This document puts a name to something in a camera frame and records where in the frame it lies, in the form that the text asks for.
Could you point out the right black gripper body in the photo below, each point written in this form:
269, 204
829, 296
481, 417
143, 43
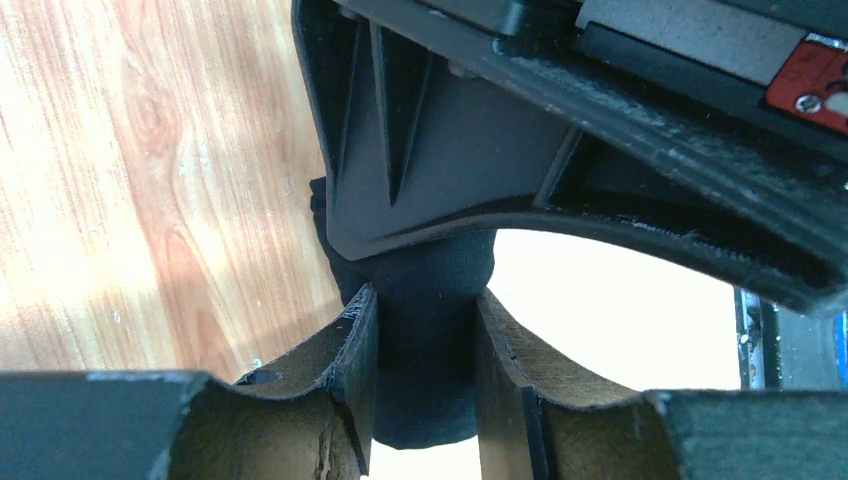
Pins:
764, 77

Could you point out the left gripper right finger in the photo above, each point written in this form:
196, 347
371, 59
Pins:
540, 415

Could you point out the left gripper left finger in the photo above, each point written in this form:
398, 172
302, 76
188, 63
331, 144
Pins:
306, 415

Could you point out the black underwear white waistband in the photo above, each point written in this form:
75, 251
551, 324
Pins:
427, 297

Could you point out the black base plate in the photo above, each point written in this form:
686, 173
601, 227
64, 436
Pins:
780, 349

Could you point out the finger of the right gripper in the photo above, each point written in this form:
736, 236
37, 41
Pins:
417, 147

